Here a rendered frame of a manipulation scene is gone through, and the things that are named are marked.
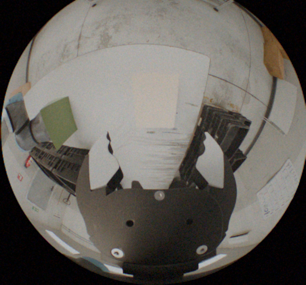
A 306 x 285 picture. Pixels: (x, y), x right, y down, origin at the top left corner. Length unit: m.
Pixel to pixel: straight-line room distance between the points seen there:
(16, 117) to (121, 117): 0.47
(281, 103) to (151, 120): 2.51
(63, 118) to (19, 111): 0.24
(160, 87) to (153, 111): 0.07
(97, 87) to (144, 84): 0.20
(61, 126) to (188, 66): 0.55
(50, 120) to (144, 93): 0.38
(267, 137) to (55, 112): 2.99
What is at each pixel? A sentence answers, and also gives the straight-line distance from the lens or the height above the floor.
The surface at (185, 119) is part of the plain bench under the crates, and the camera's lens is 0.37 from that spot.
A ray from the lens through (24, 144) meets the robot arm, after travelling 0.54.
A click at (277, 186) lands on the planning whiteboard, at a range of 2.71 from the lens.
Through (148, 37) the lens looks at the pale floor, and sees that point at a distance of 1.13.
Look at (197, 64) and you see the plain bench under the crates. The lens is 0.36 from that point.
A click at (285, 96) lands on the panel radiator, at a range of 2.56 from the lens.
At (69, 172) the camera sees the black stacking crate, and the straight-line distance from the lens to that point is 0.56.
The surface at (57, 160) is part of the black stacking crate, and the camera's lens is 0.69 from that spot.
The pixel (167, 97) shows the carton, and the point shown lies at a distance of 0.25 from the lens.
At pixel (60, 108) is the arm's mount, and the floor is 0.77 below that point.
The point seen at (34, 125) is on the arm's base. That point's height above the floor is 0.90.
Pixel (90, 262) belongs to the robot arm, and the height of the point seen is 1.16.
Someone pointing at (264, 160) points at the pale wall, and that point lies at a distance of 2.72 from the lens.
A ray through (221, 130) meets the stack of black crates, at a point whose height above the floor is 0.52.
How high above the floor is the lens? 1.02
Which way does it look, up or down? 57 degrees down
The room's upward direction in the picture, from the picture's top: 180 degrees clockwise
